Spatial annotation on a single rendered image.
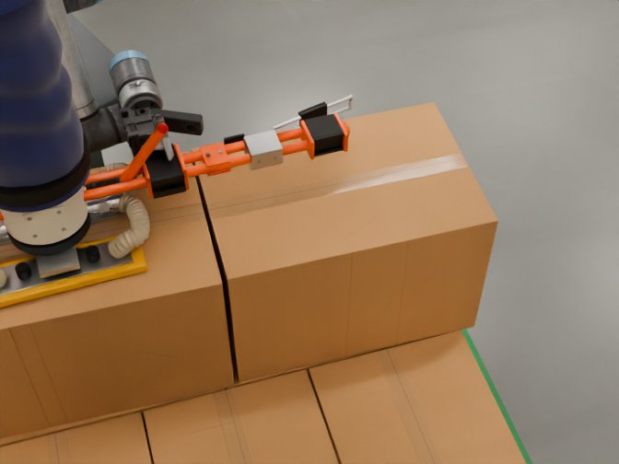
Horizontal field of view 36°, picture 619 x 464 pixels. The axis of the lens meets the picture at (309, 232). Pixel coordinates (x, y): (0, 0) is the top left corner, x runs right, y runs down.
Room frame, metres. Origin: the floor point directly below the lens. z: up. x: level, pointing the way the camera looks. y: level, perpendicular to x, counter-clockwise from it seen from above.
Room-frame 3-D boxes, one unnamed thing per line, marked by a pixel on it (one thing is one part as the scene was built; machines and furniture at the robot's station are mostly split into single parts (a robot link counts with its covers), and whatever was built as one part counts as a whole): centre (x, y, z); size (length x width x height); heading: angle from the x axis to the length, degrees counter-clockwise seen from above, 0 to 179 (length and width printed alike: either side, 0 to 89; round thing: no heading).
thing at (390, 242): (1.46, -0.07, 0.74); 0.60 x 0.40 x 0.40; 105
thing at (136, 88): (1.59, 0.37, 1.08); 0.09 x 0.05 x 0.10; 109
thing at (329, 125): (1.48, -0.03, 1.07); 0.08 x 0.07 x 0.05; 109
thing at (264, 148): (1.44, 0.10, 1.07); 0.07 x 0.07 x 0.04; 19
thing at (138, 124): (1.50, 0.35, 1.08); 0.12 x 0.09 x 0.08; 19
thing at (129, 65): (1.67, 0.40, 1.07); 0.12 x 0.09 x 0.10; 19
